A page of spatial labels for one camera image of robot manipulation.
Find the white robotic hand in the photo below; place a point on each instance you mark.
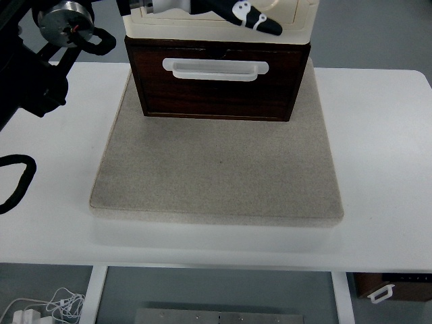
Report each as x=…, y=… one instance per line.
x=240, y=13

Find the dark wooden drawer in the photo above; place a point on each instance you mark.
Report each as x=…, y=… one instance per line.
x=270, y=97

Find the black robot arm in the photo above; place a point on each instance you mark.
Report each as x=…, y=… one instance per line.
x=37, y=81

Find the cream upper cabinet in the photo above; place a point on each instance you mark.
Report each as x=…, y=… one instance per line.
x=295, y=17

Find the dark wooden cabinet base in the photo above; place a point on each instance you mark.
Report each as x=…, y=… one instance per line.
x=217, y=49

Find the spare brown drawer box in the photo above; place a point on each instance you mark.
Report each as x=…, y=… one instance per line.
x=378, y=287

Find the white table leg left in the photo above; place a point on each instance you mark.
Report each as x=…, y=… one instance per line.
x=93, y=295

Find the white table leg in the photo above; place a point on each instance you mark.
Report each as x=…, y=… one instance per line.
x=93, y=295
x=343, y=301

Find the white table leg right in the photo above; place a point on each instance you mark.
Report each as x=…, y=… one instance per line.
x=343, y=301

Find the white power adapter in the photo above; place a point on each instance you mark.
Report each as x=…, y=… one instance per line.
x=29, y=316

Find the white spare drawer handle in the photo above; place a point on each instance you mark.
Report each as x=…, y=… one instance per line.
x=381, y=294

